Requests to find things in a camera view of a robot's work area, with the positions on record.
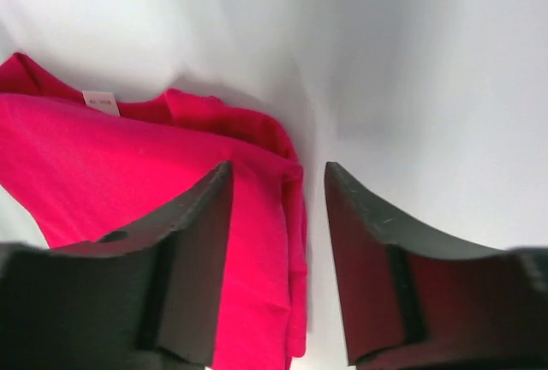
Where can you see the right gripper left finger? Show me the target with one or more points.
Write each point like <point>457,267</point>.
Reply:
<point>146,296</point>

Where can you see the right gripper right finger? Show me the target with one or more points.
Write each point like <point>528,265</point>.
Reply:
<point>414,297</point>

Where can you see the red t shirt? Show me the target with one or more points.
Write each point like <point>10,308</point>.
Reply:
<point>81,173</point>

